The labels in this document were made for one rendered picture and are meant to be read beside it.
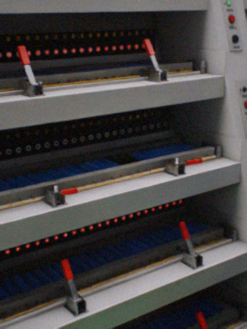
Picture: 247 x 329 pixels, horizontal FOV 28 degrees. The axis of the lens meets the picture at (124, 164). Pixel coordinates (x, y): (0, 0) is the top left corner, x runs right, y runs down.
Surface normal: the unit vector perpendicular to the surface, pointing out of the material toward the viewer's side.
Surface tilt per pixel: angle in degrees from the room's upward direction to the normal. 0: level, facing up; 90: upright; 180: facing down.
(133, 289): 18
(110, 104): 108
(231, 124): 90
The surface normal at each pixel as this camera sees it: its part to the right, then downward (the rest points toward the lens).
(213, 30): -0.82, 0.18
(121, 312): 0.57, 0.24
